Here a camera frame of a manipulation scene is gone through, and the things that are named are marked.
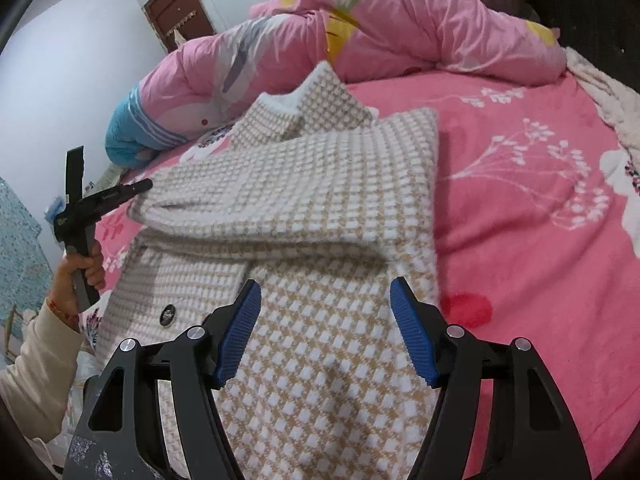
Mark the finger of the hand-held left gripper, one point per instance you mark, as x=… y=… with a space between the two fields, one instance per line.
x=125 y=192

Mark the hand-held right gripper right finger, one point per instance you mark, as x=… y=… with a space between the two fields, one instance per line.
x=415 y=335

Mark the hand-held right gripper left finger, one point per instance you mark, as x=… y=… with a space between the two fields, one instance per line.
x=237 y=335

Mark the beige white checked coat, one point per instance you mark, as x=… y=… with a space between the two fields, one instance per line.
x=325 y=210

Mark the person's left hand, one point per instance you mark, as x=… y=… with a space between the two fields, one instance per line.
x=62 y=280

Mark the small blue container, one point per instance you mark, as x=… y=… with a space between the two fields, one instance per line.
x=54 y=206

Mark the grey patterned mattress pad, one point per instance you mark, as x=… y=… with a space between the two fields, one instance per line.
x=111 y=176

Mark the teal patterned cloth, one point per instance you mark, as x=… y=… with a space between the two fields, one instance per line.
x=22 y=250

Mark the pink floral blanket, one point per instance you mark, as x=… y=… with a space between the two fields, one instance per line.
x=525 y=260

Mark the wooden chair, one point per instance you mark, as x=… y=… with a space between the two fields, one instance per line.
x=11 y=327

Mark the beige hanging pouch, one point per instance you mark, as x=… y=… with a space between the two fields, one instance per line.
x=175 y=36

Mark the brown wooden door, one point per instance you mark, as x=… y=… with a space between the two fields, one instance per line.
x=175 y=5

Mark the pink printed quilt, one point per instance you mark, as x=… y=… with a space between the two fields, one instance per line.
x=400 y=25

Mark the cream fuzzy cloth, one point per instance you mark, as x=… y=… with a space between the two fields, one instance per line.
x=615 y=95

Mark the black padded headboard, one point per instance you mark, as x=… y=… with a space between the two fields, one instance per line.
x=590 y=20

